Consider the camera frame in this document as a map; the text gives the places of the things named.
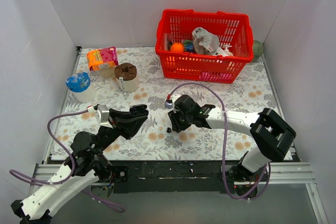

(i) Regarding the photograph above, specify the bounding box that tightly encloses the black earbud charging case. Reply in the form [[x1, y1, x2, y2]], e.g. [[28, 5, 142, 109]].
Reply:
[[129, 104, 149, 118]]

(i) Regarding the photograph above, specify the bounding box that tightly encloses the lavender earbud charging case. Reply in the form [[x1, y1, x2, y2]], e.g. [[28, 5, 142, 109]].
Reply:
[[165, 100, 173, 109]]

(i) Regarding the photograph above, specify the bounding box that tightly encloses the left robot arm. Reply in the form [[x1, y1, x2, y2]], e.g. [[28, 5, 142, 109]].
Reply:
[[9, 104, 149, 223]]

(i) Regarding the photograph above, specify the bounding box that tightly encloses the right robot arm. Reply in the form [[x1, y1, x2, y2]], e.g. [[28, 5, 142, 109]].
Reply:
[[166, 94, 297, 181]]

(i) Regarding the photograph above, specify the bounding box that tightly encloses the floral patterned table mat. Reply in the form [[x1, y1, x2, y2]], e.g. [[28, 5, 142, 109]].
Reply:
[[51, 46, 293, 162]]

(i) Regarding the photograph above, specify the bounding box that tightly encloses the brown topped paper roll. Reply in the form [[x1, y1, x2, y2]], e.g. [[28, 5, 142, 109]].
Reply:
[[114, 62, 140, 92]]

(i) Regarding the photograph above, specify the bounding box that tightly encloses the beige cup under package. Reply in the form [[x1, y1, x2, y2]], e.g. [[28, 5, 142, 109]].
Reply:
[[98, 66, 115, 79]]

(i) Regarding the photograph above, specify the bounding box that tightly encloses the blue lidded white cup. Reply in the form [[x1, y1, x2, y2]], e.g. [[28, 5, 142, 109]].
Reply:
[[65, 72, 97, 103]]

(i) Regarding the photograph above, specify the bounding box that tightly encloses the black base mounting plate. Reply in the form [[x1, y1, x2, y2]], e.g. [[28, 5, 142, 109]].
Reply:
[[99, 159, 268, 195]]

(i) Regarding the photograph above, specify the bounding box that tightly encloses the orange pink snack package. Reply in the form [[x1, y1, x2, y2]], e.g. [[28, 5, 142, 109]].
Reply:
[[87, 47, 119, 71]]

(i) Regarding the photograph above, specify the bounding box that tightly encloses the orange fruit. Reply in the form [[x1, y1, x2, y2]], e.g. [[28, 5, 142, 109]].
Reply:
[[170, 42, 184, 53]]

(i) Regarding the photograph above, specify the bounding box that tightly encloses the red plastic shopping basket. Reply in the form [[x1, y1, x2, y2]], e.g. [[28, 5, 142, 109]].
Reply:
[[155, 9, 254, 83]]

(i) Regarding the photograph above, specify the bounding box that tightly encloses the blue green item in basket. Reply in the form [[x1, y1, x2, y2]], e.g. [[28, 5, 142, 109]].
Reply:
[[183, 39, 195, 53]]

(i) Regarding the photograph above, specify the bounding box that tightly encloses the crumpled grey paper bag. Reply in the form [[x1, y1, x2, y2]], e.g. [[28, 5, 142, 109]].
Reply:
[[192, 27, 219, 55]]

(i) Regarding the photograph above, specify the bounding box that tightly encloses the white pump bottle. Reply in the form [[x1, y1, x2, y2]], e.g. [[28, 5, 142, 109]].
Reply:
[[210, 45, 234, 57]]

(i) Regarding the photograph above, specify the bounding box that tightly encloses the clear plastic packet in basket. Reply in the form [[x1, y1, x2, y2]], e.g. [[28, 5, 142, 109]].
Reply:
[[164, 33, 174, 51]]

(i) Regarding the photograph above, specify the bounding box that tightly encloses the green ball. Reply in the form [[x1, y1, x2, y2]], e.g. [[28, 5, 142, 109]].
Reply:
[[252, 40, 264, 62]]

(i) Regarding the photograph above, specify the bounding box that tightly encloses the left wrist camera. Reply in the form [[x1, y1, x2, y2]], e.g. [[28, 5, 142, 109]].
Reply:
[[87, 104, 111, 127]]

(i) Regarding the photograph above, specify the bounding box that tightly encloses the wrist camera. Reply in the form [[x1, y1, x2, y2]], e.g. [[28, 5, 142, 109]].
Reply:
[[87, 104, 111, 127], [167, 94, 181, 106]]

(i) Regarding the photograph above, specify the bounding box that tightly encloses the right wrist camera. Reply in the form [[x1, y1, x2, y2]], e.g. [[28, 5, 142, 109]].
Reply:
[[167, 94, 181, 106]]

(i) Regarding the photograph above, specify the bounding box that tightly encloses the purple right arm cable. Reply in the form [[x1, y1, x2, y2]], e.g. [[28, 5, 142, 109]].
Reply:
[[170, 82, 271, 200]]

